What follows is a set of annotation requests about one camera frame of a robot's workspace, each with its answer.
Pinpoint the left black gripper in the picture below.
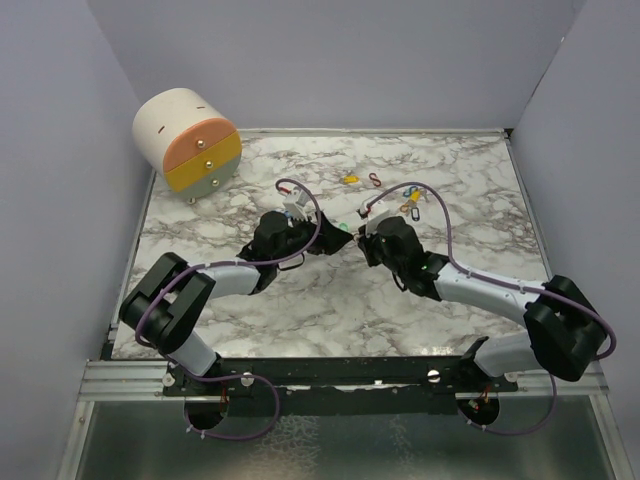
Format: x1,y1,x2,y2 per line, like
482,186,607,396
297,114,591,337
273,209,352,265

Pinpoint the blue S carabiner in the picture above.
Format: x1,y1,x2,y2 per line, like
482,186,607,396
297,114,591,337
403,185,419,197

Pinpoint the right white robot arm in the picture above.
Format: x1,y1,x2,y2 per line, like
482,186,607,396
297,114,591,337
357,216,611,391

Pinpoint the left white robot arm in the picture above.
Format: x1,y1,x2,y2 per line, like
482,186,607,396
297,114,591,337
118,211,353,395

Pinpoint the dark red S carabiner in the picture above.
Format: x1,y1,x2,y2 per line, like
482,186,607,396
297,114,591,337
368,173,382,187

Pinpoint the round pastel drawer cabinet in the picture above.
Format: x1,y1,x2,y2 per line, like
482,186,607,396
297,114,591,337
132,88,242,203

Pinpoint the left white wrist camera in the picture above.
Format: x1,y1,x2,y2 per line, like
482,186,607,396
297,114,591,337
283,188,310,222

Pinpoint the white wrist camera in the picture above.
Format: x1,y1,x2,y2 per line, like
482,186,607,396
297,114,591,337
283,188,310,222
357,198,391,236

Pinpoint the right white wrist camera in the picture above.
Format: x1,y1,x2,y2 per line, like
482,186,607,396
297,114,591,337
357,198,391,236

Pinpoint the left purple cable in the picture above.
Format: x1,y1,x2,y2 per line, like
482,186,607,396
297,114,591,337
134,178,324,442

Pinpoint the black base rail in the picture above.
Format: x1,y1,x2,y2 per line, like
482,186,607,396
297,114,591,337
163,344,517,417

